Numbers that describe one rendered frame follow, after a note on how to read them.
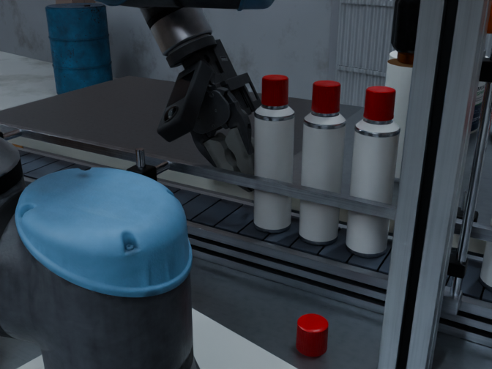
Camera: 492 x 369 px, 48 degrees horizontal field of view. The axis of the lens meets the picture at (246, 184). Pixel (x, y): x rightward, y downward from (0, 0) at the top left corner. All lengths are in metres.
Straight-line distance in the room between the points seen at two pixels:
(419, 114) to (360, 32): 3.50
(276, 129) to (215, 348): 0.27
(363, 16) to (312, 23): 0.45
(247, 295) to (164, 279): 0.33
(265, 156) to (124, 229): 0.36
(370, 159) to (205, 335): 0.27
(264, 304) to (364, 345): 0.13
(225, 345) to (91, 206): 0.28
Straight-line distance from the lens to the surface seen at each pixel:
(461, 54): 0.45
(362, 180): 0.66
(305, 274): 0.71
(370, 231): 0.69
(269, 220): 0.73
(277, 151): 0.70
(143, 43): 5.59
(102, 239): 0.36
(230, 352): 0.61
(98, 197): 0.40
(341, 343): 0.64
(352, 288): 0.69
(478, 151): 0.55
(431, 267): 0.51
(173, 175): 0.87
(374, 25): 3.90
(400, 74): 0.89
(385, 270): 0.68
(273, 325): 0.66
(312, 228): 0.71
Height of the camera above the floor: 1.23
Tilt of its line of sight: 23 degrees down
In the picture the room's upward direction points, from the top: straight up
